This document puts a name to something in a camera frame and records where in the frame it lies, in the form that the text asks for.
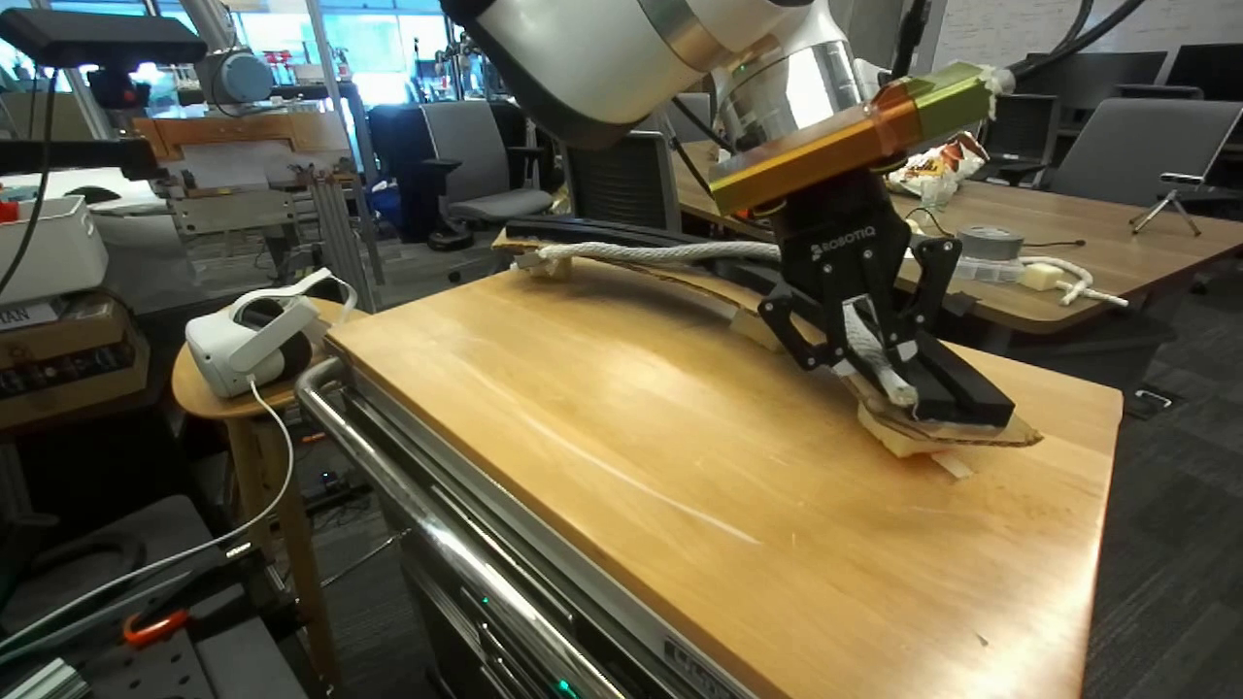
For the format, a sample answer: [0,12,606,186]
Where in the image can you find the grey office chair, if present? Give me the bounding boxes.
[1047,98,1243,208]

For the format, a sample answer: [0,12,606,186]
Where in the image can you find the white power strip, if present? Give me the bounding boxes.
[955,258,1122,306]

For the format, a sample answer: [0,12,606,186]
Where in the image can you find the grey tape roll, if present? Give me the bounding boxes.
[958,227,1020,259]

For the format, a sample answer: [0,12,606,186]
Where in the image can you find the orange green wrist camera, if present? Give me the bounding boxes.
[707,64,1001,215]

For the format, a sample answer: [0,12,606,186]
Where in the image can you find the white braided rope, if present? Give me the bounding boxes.
[513,236,923,417]

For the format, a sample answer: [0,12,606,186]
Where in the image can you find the chrome cart handle bar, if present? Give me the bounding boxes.
[295,356,625,699]

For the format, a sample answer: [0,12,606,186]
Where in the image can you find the white headset cable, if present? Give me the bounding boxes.
[0,377,304,655]

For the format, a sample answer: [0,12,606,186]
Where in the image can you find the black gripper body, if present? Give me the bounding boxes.
[773,170,958,325]

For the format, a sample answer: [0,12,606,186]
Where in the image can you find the long wooden office table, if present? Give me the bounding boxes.
[937,183,1243,337]

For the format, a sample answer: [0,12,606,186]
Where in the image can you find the black office chair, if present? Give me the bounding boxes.
[365,98,557,250]

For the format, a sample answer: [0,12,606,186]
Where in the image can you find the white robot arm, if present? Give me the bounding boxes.
[444,0,992,380]

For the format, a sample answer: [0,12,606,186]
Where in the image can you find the round wooden stool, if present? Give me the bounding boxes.
[172,341,342,696]

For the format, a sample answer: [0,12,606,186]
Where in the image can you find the white VR headset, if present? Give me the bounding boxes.
[185,267,356,399]

